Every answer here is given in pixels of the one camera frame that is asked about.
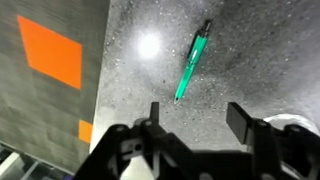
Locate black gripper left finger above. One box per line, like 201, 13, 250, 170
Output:
148, 102, 159, 130

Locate green pen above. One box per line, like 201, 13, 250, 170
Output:
174, 19, 212, 103

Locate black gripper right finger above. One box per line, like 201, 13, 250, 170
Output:
226, 102, 252, 144

